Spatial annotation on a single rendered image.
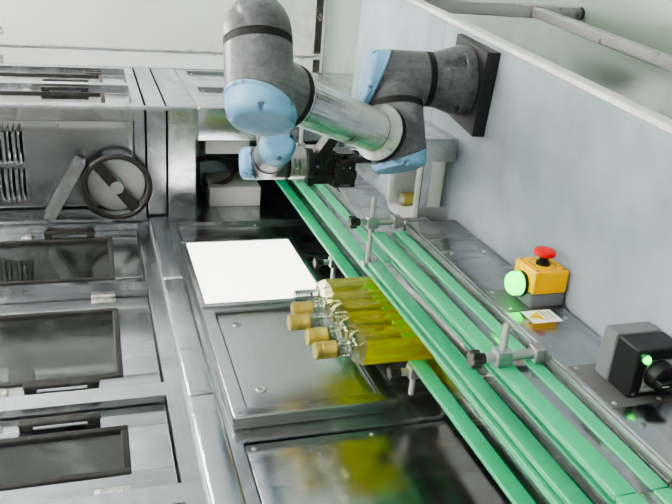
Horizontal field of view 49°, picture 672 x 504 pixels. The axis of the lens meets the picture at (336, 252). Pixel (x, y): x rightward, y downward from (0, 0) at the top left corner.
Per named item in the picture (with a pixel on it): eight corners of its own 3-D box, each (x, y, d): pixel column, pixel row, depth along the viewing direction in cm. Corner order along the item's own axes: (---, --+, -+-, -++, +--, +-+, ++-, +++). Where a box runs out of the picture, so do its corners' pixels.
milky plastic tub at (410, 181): (416, 205, 193) (385, 206, 191) (426, 120, 185) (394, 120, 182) (444, 229, 178) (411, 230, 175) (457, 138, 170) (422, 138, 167)
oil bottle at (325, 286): (398, 295, 175) (311, 300, 168) (400, 273, 173) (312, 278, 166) (407, 305, 170) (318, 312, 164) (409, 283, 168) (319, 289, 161)
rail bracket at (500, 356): (536, 353, 120) (462, 360, 116) (544, 313, 118) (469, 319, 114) (549, 366, 117) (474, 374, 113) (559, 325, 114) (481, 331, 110)
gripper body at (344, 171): (347, 178, 182) (300, 179, 178) (350, 144, 179) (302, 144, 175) (357, 187, 175) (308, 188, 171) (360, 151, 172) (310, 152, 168)
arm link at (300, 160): (284, 143, 174) (293, 151, 166) (303, 143, 175) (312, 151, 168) (283, 174, 176) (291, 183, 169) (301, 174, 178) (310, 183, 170)
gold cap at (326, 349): (333, 338, 145) (311, 340, 144) (338, 342, 142) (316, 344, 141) (333, 355, 146) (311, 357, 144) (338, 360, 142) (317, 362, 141)
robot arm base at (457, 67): (458, 38, 164) (416, 35, 162) (484, 54, 151) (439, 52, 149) (447, 104, 171) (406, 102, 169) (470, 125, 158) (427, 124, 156)
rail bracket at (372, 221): (392, 260, 176) (343, 263, 172) (400, 193, 169) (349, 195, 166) (397, 266, 173) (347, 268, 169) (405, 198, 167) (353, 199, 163)
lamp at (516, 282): (513, 288, 136) (499, 289, 135) (518, 266, 134) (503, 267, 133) (526, 299, 132) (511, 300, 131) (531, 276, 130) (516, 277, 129)
